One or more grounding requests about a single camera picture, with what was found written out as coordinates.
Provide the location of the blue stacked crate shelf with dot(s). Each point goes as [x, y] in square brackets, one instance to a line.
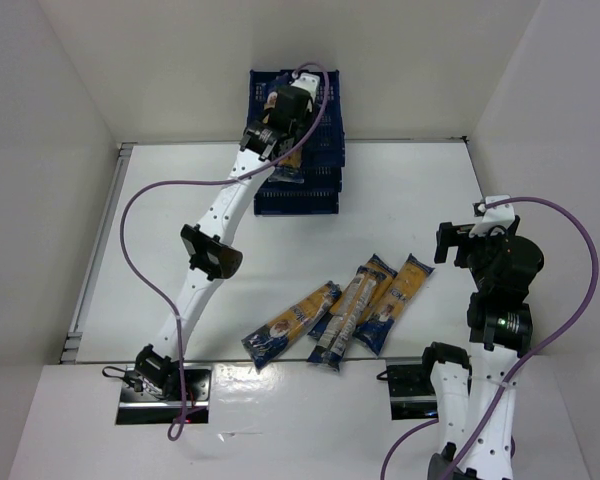
[323, 158]

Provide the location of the spaghetti bag in crate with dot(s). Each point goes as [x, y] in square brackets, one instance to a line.
[271, 93]

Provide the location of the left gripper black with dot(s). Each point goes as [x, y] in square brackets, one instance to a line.
[278, 93]

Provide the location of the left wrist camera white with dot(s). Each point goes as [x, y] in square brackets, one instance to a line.
[309, 83]

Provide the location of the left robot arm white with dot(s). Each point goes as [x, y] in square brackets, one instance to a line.
[212, 259]

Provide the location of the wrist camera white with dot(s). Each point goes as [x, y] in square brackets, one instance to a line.
[309, 83]
[491, 212]

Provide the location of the spaghetti bag under grey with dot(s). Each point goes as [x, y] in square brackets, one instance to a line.
[374, 263]

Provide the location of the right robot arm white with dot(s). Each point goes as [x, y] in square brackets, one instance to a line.
[475, 400]

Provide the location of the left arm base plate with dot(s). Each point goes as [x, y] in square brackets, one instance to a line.
[139, 404]

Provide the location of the grey label spaghetti bag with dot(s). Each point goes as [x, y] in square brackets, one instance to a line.
[330, 349]

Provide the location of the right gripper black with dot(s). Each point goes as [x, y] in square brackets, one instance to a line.
[445, 242]

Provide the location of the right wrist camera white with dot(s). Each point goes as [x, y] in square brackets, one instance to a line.
[491, 212]

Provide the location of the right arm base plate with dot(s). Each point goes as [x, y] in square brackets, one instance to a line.
[411, 394]

